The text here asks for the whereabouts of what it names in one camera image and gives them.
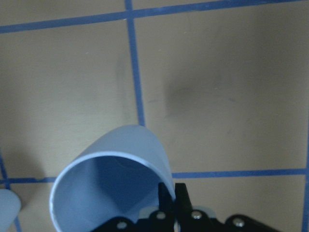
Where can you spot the blue cup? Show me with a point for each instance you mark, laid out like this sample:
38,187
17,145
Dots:
116,176
10,206

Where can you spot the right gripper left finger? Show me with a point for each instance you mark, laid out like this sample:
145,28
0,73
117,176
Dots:
166,202

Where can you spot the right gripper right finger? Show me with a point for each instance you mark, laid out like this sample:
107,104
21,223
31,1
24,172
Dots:
183,206

